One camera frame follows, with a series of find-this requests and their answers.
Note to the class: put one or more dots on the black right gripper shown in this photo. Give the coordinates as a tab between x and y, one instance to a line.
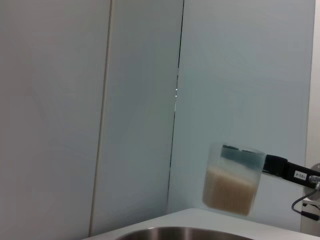
300	173

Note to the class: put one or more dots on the stainless steel mixing bowl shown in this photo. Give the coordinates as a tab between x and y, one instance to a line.
175	235

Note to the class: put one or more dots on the clear plastic measuring cup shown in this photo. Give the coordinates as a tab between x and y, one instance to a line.
215	160

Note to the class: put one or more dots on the white uncooked rice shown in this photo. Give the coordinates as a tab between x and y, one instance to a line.
230	192

